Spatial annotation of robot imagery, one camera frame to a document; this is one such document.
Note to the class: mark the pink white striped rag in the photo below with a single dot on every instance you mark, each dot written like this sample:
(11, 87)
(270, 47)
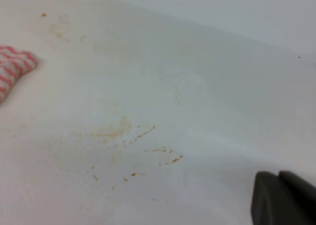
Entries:
(13, 65)

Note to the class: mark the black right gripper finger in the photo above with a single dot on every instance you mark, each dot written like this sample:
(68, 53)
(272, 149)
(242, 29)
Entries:
(283, 199)

